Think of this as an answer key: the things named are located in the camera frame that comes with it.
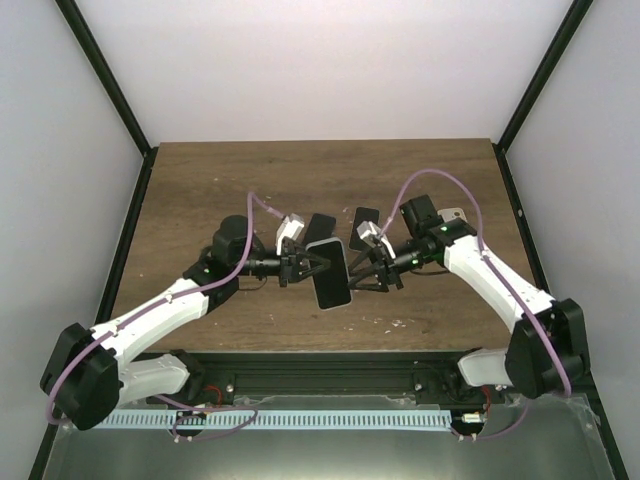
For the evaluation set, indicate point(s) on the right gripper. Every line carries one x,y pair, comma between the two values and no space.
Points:
385,269

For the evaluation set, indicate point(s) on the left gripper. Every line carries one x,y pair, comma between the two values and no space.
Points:
292,256

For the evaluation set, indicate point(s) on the green cased phone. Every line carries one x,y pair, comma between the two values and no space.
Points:
331,284

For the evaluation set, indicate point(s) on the beige phone case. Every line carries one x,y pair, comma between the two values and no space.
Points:
449,214

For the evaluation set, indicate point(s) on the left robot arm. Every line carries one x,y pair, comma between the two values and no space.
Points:
92,371

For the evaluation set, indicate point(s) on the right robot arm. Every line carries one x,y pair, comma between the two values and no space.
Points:
548,349

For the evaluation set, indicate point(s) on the light blue slotted strip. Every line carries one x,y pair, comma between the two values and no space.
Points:
418,420

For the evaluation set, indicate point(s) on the metal front plate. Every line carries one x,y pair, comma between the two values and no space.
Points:
556,440

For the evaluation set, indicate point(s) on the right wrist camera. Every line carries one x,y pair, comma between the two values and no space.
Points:
371,235

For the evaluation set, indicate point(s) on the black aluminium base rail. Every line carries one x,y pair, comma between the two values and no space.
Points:
427,377

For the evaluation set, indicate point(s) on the left black frame post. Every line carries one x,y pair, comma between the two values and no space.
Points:
85,38

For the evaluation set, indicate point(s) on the black frame post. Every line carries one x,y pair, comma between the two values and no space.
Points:
85,38
562,38

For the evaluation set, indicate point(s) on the right black frame post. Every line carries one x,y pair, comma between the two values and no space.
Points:
562,38

